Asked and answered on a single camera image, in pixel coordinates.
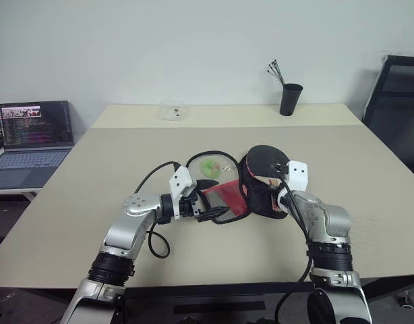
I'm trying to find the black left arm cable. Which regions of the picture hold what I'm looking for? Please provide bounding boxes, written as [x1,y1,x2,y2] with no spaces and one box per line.
[135,161,181,260]

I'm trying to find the black table tennis paddle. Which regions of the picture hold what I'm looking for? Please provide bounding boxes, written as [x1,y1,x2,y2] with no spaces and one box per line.
[246,144,291,190]

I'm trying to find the black plastic cup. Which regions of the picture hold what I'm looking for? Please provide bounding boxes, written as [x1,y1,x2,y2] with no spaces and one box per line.
[279,82,305,117]

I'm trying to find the green round object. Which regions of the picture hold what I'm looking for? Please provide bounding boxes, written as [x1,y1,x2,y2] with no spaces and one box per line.
[199,158,224,180]

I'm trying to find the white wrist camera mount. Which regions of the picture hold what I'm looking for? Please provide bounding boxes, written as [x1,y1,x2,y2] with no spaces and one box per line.
[168,165,196,221]
[284,160,309,194]

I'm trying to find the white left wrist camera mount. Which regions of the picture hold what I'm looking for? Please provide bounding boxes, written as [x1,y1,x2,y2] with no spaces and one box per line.
[168,165,196,221]

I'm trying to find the black mesh office chair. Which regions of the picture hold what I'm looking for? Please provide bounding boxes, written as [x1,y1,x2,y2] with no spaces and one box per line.
[361,54,414,185]

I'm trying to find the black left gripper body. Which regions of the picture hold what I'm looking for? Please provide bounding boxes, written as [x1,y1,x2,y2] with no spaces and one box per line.
[179,188,204,221]

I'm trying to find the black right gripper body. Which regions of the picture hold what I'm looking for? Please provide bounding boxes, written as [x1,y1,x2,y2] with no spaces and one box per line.
[264,188,280,217]

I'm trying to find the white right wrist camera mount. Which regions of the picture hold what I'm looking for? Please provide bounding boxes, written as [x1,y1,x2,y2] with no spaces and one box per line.
[284,160,309,194]

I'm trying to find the grey open laptop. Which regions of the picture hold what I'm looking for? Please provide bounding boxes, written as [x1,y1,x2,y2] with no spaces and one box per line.
[0,99,75,190]

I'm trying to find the black table leg with caster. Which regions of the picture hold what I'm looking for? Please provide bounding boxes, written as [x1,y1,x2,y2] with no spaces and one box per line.
[360,275,414,308]

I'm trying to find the black red mesh paddle case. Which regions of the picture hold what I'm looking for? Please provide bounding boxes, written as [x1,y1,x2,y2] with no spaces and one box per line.
[185,150,289,225]

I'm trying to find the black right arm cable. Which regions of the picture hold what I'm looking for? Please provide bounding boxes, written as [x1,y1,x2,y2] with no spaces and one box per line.
[270,163,321,324]

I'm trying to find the clear plastic box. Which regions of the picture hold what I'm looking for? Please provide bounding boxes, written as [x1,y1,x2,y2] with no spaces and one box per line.
[158,97,188,122]

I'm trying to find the black panel under table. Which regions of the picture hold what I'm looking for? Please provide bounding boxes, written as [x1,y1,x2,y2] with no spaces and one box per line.
[121,282,318,324]

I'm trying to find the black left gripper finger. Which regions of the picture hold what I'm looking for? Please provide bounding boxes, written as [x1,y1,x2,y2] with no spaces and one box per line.
[194,207,233,224]
[195,180,221,196]

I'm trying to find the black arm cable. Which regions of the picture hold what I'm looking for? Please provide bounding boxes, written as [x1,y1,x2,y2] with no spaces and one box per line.
[270,163,321,324]
[135,161,181,260]

